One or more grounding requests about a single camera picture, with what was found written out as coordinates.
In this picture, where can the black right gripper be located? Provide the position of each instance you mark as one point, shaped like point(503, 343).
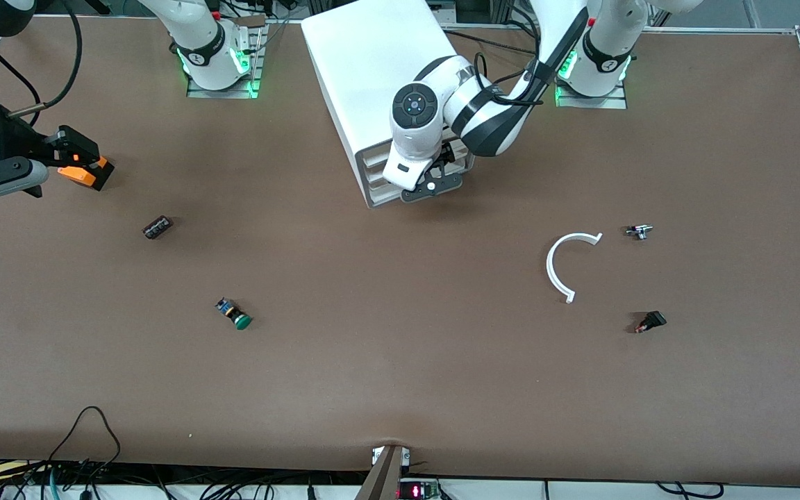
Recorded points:
point(17, 142)

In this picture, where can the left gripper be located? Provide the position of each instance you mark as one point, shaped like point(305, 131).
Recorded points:
point(448, 157)

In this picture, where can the white cabinet drawer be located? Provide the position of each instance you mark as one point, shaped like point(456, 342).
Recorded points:
point(374, 154)

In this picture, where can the green push button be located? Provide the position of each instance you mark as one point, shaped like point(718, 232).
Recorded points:
point(239, 318)

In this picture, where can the black square push button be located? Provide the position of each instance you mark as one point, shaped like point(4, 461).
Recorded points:
point(653, 320)

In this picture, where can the dark rectangular component block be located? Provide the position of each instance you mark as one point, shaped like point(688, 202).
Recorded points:
point(157, 228)

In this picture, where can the white slotted tray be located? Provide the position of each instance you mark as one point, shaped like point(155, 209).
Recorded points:
point(358, 69)

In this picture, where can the metal tee fitting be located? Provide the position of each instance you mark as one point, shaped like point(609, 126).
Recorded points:
point(639, 231)

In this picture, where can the device with red display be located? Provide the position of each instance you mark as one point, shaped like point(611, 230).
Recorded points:
point(417, 489)

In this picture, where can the white semicircular bracket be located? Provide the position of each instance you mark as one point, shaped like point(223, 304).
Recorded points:
point(551, 271)

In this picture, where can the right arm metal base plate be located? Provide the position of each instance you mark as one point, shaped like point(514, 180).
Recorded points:
point(257, 48)

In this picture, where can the brown camera mount post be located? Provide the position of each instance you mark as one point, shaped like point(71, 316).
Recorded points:
point(382, 476)

